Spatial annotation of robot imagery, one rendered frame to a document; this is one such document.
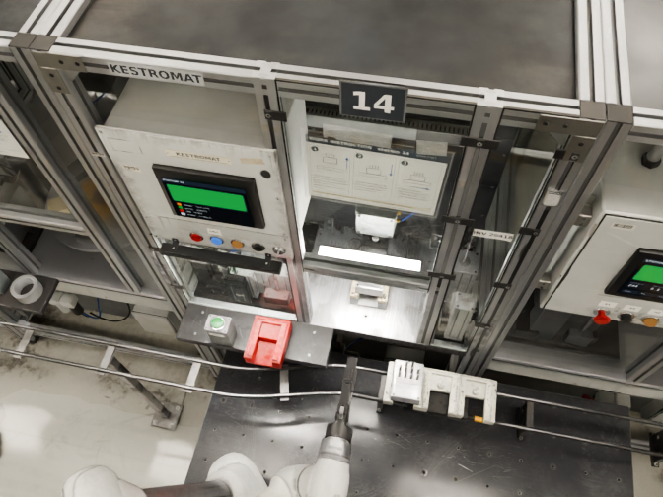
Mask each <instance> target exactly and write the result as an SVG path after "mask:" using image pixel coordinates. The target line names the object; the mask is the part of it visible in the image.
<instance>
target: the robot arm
mask: <svg viewBox="0 0 663 497"><path fill-rule="evenodd" d="M357 360H358V359H357V358H353V357H347V362H346V367H345V372H344V377H343V380H342V381H343V383H342V388H341V394H340V399H339V403H338V405H337V411H336V413H335V416H334V417H335V420H336V423H330V424H328V426H327V430H326V435H325V437H324V438H323V439H322V441H321V445H320V450H319V453H318V459H317V462H316V463H314V464H313V465H309V464H296V465H290V466H287V467H284V468H283V469H282V470H280V471H279V472H278V473H277V474H276V475H275V476H274V477H272V478H271V480H270V485H269V486H268V487H267V485H266V483H265V481H264V479H263V478H262V476H261V474H260V472H259V470H258V468H257V467H256V465H255V464H254V463H253V462H252V461H251V460H250V459H249V458H247V457H246V456H244V455H243V454H238V453H230V454H227V455H224V456H222V457H221V458H219V459H218V460H217V461H215V462H214V464H213V465H212V466H211V468H210V469H209V472H208V476H207V479H206V480H205V481H203V482H195V483H187V484H179V485H171V486H170V485H168V486H159V487H151V488H143V489H141V488H139V487H138V486H136V485H134V484H131V483H129V482H127V481H125V480H123V479H121V478H118V477H117V475H116V473H115V472H114V471H112V470H111V469H110V468H108V467H106V466H104V465H91V466H88V467H86V468H84V469H81V470H80V471H78V472H76V473H74V474H73V475H72V476H70V477H69V478H68V479H67V480H66V481H65V483H64V485H63V489H62V490H61V493H60V497H346V496H347V491H348V485H349V464H350V458H351V448H352V445H351V444H350V443H351V439H352V433H353V430H352V428H350V427H349V426H346V425H347V422H348V421H349V412H350V409H349V407H350V402H351V399H352V394H353V390H354V385H355V380H356V374H357V369H356V366H357Z"/></svg>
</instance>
